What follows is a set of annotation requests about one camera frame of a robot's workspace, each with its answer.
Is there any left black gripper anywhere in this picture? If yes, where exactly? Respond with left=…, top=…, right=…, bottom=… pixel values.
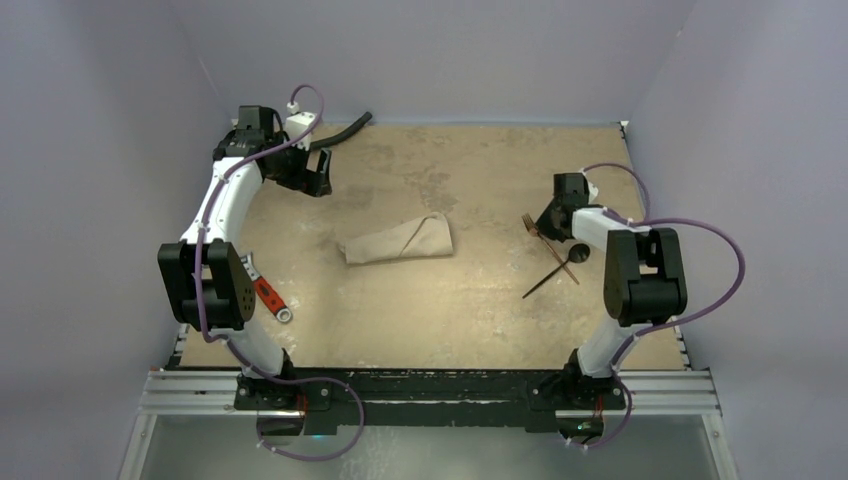
left=267, top=133, right=331, bottom=197

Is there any black spoon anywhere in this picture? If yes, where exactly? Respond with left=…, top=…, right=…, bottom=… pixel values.
left=521, top=243, right=591, bottom=299

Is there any beige cloth napkin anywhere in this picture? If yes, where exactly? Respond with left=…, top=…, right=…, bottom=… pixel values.
left=338, top=212, right=455, bottom=265

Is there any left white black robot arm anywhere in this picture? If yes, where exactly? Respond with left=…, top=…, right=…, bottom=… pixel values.
left=157, top=101, right=332, bottom=409

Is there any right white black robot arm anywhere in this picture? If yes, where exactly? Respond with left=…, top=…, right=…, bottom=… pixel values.
left=535, top=173, right=688, bottom=407

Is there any black foam tube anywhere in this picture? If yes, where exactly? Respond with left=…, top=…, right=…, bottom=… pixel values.
left=310, top=111, right=373, bottom=150

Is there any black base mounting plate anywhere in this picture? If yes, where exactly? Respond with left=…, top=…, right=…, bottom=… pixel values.
left=234, top=367, right=627, bottom=436

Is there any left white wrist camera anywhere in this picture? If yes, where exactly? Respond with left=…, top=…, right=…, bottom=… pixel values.
left=283, top=112, right=321, bottom=151

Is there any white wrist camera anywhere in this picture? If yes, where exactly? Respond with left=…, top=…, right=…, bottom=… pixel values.
left=586, top=180, right=599, bottom=204
left=283, top=112, right=321, bottom=151

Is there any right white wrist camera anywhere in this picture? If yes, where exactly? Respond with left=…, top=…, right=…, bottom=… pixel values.
left=586, top=180, right=599, bottom=204

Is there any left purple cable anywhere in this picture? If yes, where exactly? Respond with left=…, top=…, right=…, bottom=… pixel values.
left=195, top=83, right=367, bottom=463

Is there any red handled wrench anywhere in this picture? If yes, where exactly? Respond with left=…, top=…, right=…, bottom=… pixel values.
left=241, top=252, right=294, bottom=324

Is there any aluminium frame rail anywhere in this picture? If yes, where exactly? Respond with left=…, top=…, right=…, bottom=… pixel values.
left=138, top=371, right=721, bottom=417

